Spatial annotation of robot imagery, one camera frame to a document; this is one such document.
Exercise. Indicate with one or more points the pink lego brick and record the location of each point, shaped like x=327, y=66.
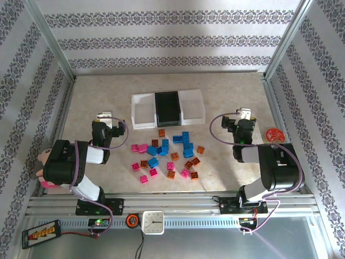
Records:
x=170, y=165
x=185, y=173
x=143, y=148
x=144, y=179
x=136, y=166
x=134, y=148
x=153, y=172

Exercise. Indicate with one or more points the blue lego brick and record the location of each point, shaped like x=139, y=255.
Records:
x=177, y=139
x=188, y=154
x=152, y=150
x=153, y=162
x=185, y=137
x=189, y=147
x=165, y=143
x=162, y=151

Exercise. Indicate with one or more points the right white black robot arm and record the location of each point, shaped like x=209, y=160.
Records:
x=283, y=167

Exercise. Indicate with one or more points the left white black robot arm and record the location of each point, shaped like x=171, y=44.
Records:
x=62, y=162

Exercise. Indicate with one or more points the white plastic container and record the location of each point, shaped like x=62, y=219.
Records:
x=192, y=108
x=144, y=125

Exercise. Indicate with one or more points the red gold tape roll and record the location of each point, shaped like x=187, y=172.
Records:
x=273, y=136

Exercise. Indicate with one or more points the plush doll in pink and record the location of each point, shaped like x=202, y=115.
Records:
x=44, y=157

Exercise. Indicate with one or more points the small box with green light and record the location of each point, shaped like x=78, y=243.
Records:
x=98, y=222

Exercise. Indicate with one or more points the orange black round spool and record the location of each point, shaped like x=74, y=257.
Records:
x=132, y=220

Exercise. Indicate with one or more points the white square clock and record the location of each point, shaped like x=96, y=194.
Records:
x=153, y=222

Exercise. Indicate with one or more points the black power distribution board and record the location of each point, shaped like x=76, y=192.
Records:
x=40, y=234

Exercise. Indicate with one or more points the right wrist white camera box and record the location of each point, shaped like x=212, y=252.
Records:
x=245, y=112

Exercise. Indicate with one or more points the aluminium frame rail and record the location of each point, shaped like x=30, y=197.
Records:
x=59, y=126
x=275, y=108

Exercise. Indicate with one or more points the aluminium frame post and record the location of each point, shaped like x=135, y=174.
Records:
x=52, y=40
x=286, y=40

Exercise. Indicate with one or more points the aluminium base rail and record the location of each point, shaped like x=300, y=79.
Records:
x=175, y=203

